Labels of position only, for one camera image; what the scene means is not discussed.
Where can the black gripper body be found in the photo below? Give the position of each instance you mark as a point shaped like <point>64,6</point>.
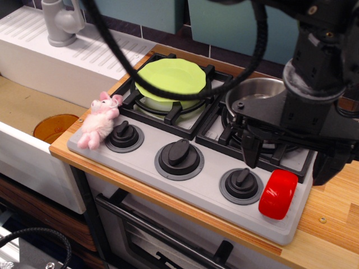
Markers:
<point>321,127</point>

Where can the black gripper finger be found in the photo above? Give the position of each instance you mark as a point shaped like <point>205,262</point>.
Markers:
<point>328,165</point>
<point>251,148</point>

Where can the red plastic salmon piece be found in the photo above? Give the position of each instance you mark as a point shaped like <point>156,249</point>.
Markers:
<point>278,194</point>

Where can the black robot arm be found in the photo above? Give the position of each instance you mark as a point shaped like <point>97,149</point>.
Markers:
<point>325,60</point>

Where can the black right burner grate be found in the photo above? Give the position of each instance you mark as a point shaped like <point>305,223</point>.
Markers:
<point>216,135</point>

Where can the black burner grate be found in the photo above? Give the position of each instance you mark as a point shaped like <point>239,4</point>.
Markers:
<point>216,135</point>
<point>180,118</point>

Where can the black right stove knob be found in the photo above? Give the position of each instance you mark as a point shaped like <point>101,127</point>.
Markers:
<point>241,186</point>

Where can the black stove knob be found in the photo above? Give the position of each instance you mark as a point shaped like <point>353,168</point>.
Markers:
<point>125,138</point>
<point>179,161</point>
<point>241,186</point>

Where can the grey toy stove top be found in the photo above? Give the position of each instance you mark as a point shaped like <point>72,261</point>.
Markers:
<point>203,190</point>

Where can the stainless steel pan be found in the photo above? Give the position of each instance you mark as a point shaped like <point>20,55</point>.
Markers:
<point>252,89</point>

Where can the black left burner grate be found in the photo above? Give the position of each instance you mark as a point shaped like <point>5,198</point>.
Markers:
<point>180,118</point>

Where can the black middle stove knob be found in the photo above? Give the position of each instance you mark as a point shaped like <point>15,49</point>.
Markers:
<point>179,161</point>

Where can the lime green plastic plate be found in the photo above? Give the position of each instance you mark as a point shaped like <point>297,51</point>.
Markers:
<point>173,75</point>

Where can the black left stove knob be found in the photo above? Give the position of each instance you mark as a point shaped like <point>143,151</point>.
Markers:
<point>125,138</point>

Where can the toy oven door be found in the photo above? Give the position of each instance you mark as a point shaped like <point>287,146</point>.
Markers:
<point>149,236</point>

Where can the pink plush pig toy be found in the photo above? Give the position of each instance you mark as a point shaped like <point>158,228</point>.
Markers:
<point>100,122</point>

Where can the orange plastic bowl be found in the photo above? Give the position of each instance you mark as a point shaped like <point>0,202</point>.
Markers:
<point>49,129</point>

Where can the grey toy faucet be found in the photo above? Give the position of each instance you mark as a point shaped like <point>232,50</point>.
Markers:
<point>62,25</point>

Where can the white toy sink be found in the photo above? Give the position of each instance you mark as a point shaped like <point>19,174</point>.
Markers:
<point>39,81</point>

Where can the teal left wall cabinet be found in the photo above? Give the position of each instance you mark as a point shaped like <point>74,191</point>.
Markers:
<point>161,15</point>

